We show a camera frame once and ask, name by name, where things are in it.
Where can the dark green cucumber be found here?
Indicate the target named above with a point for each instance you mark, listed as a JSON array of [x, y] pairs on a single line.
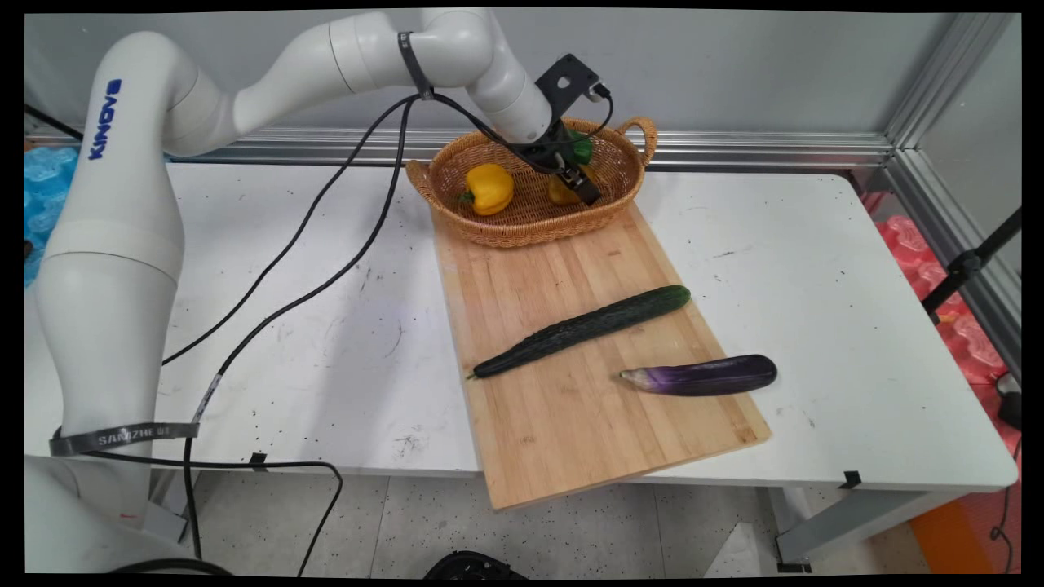
[[587, 326]]

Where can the wooden cutting board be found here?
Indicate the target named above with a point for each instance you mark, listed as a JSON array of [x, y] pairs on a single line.
[[571, 424]]

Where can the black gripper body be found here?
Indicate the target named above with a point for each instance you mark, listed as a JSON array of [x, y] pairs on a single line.
[[550, 147]]

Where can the black round floor object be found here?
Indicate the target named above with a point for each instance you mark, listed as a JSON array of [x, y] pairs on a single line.
[[473, 567]]

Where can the blue bubble sheet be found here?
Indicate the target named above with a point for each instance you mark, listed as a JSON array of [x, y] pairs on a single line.
[[45, 187]]

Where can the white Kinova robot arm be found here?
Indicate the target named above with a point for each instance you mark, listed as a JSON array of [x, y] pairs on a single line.
[[114, 285]]

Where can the aluminium frame rail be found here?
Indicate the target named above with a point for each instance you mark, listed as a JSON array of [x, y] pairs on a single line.
[[954, 244], [734, 149]]

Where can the green bell pepper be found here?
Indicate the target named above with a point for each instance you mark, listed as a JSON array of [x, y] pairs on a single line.
[[582, 148]]

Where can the black tape marker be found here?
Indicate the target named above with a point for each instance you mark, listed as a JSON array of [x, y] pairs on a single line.
[[258, 461], [851, 480]]

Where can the black tripod stand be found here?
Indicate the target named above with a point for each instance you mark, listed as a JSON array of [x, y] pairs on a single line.
[[966, 265]]

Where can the small black device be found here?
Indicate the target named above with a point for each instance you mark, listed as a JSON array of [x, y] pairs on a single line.
[[1011, 403]]

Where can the orange bell pepper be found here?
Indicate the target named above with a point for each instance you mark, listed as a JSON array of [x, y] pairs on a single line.
[[559, 194]]

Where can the yellow bell pepper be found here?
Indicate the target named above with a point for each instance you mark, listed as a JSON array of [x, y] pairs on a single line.
[[489, 189]]

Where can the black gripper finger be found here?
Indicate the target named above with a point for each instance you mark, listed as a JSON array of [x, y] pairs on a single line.
[[575, 186], [589, 183]]

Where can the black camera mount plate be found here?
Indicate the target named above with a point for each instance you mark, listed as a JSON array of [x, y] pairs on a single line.
[[564, 81]]

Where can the aluminium frame post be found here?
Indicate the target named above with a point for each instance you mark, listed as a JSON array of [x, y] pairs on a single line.
[[946, 81]]

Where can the grey table leg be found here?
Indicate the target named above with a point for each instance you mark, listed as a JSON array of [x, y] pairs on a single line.
[[848, 526], [175, 509]]

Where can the purple eggplant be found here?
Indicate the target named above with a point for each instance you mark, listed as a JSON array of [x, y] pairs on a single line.
[[710, 377]]

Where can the woven wicker basket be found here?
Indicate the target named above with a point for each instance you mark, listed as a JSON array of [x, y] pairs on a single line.
[[530, 224]]

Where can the pink bubble sheet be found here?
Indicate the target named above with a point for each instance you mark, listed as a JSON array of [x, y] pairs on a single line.
[[966, 334]]

